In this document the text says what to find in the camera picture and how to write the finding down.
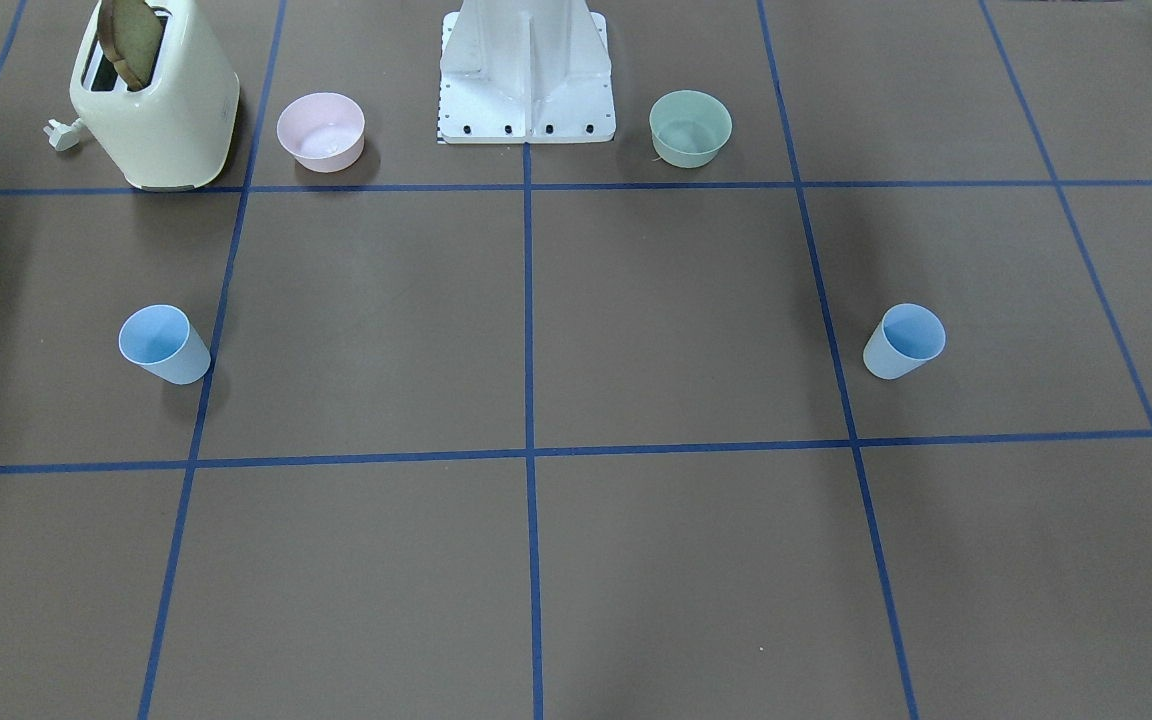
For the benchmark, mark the green plastic bowl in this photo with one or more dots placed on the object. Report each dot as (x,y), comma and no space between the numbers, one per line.
(689,128)

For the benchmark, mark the brown bread slice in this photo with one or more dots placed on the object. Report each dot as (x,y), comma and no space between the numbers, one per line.
(130,35)

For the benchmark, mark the light blue cup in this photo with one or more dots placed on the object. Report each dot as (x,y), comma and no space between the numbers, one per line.
(907,336)
(162,340)

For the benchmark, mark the cream white toaster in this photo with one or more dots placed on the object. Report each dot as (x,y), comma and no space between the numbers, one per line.
(175,135)

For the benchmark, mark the pink plastic bowl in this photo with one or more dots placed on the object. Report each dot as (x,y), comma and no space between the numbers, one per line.
(324,132)

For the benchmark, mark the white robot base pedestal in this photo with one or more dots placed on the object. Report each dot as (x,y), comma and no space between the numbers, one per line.
(525,72)

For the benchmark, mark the white toaster power plug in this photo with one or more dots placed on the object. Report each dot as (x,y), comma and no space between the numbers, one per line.
(64,136)

